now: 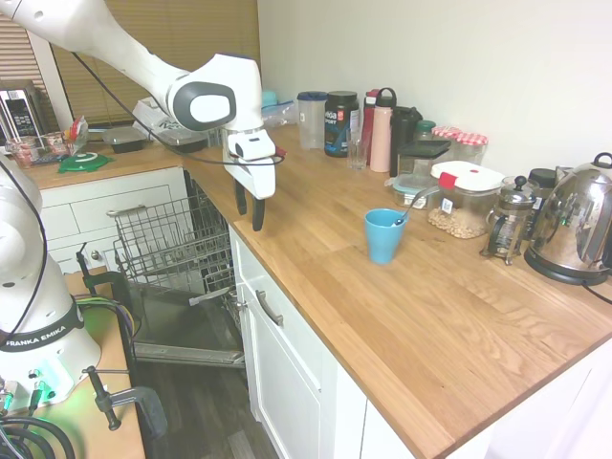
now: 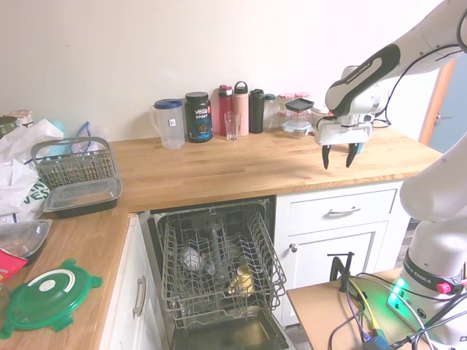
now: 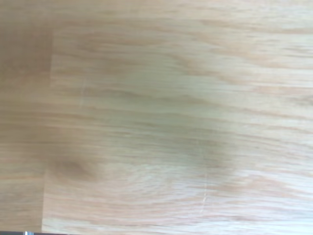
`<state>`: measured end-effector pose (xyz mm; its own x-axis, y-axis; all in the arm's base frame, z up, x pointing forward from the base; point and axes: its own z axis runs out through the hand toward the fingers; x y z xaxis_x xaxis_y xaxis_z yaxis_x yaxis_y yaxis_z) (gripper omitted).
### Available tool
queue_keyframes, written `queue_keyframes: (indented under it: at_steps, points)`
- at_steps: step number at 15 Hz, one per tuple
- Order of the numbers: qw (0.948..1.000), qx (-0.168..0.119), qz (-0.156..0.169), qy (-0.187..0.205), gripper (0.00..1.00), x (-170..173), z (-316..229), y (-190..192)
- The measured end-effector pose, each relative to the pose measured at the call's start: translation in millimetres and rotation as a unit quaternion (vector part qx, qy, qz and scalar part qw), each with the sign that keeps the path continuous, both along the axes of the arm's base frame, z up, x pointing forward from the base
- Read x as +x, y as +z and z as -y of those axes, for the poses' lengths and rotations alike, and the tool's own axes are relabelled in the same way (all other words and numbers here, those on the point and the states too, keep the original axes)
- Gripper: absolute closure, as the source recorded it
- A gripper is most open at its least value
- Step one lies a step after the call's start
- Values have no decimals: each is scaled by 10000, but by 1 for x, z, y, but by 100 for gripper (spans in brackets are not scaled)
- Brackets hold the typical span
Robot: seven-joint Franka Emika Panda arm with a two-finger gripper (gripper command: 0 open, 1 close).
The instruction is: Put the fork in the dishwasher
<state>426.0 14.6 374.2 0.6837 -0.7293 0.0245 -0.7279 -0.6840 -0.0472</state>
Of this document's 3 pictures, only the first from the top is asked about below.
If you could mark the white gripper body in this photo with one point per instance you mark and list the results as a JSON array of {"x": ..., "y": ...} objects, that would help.
[{"x": 255, "y": 179}]

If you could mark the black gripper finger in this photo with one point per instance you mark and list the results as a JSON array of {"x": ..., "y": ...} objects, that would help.
[
  {"x": 241, "y": 198},
  {"x": 258, "y": 215}
]

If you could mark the metal spoon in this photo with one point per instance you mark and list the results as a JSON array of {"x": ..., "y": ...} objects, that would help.
[{"x": 421, "y": 194}]

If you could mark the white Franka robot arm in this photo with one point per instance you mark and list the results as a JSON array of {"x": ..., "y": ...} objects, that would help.
[{"x": 143, "y": 62}]

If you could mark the open dishwasher door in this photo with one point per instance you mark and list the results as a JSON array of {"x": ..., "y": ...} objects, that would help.
[{"x": 186, "y": 325}]

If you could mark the clear zip plastic bag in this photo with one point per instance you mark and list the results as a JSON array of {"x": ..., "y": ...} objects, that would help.
[{"x": 279, "y": 115}]

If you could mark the clear glass container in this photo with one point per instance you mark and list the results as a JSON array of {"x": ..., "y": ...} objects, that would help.
[{"x": 184, "y": 142}]

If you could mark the clear pitcher with blue lid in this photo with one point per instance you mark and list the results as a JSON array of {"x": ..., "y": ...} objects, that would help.
[{"x": 312, "y": 122}]

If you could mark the teal plastic container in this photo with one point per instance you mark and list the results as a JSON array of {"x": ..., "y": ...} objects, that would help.
[{"x": 269, "y": 98}]

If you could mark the silver cabinet knob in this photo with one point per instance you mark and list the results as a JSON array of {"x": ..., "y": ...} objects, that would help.
[{"x": 242, "y": 304}]

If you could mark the black Vega protein tub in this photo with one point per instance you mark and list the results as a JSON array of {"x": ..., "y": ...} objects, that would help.
[{"x": 342, "y": 124}]

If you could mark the clear drinking glass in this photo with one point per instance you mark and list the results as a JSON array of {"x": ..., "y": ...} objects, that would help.
[{"x": 357, "y": 153}]

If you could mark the red water bottle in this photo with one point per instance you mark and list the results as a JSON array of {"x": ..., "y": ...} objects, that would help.
[{"x": 367, "y": 124}]

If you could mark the blue plastic cup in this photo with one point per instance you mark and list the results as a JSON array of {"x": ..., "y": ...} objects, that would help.
[{"x": 382, "y": 239}]

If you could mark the black takeout container clear lid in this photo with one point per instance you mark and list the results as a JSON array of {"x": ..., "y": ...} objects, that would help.
[{"x": 125, "y": 139}]

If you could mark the pink water bottle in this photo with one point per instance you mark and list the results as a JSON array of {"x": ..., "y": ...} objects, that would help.
[{"x": 382, "y": 134}]

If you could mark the glass container with blue lid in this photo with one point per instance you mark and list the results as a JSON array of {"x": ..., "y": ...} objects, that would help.
[{"x": 408, "y": 189}]

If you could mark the black metal clamp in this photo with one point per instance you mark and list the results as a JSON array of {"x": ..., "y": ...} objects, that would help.
[
  {"x": 134, "y": 399},
  {"x": 107, "y": 277}
]

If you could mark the black shaker bottle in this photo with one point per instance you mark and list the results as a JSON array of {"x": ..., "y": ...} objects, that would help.
[{"x": 404, "y": 131}]

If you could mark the green round container lid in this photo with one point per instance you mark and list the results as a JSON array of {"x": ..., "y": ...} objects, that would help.
[{"x": 86, "y": 162}]

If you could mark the clear container with black lid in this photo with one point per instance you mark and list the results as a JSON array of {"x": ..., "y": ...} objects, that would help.
[{"x": 423, "y": 153}]

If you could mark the jar with green lid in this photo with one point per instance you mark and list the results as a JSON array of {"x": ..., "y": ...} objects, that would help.
[{"x": 424, "y": 129}]

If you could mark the red snack bag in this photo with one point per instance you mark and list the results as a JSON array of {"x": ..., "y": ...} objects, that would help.
[{"x": 76, "y": 134}]

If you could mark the brown window blind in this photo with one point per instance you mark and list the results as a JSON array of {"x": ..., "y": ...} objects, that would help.
[{"x": 158, "y": 28}]

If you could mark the jar with red checkered lid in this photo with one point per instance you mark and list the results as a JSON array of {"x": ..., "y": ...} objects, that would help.
[
  {"x": 447, "y": 133},
  {"x": 472, "y": 146}
]

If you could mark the wooden robot mounting table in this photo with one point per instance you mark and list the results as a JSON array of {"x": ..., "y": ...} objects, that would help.
[{"x": 112, "y": 349}]

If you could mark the peanut container with white lid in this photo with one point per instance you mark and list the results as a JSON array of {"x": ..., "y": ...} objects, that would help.
[{"x": 466, "y": 205}]

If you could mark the clear tray of snacks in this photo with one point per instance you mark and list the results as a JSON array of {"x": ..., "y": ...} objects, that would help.
[{"x": 36, "y": 150}]

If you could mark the silver microwave oven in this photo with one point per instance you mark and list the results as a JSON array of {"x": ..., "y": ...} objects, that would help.
[{"x": 19, "y": 117}]

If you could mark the glass French press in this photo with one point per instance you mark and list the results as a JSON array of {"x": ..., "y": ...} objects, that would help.
[{"x": 509, "y": 225}]

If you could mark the dark lidded jar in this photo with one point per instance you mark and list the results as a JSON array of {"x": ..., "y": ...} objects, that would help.
[{"x": 542, "y": 184}]

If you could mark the stainless steel electric kettle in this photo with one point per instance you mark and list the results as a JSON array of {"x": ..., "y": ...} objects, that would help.
[{"x": 574, "y": 225}]

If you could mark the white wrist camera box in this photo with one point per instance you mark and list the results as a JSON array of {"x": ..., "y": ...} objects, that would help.
[{"x": 251, "y": 146}]

